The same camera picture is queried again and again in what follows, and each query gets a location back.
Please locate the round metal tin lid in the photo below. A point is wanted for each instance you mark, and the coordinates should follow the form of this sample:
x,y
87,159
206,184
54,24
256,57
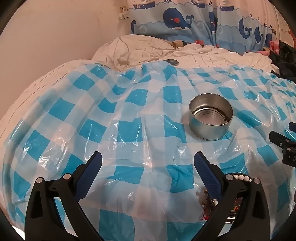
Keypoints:
x,y
171,62

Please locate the white wall socket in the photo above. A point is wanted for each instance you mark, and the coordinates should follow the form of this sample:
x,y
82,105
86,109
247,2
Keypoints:
x,y
124,12

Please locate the white quilt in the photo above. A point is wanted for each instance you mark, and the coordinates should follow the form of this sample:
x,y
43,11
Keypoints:
x,y
138,48

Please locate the dark cloth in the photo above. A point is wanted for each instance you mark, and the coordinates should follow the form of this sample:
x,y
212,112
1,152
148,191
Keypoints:
x,y
286,60

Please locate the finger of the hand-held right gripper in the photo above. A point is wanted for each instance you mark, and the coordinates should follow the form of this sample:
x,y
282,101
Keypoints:
x,y
278,138
292,125

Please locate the blue checkered plastic sheet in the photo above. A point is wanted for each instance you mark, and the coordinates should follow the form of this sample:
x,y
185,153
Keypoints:
x,y
138,115

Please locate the round metal tin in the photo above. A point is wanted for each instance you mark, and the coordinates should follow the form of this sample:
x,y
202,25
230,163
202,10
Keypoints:
x,y
208,129

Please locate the small red item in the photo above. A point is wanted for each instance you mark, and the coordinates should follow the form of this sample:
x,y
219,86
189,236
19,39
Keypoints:
x,y
199,42

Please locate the silver metal bangle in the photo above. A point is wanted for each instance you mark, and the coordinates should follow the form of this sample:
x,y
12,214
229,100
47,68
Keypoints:
x,y
234,219

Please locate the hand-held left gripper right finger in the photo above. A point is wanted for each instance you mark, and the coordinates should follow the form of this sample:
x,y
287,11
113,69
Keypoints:
x,y
208,176

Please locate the pink cloth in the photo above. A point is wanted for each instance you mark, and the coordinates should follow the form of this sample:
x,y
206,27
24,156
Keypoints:
x,y
272,47

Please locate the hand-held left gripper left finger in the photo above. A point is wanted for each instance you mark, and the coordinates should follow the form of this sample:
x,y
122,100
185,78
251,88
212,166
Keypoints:
x,y
90,176

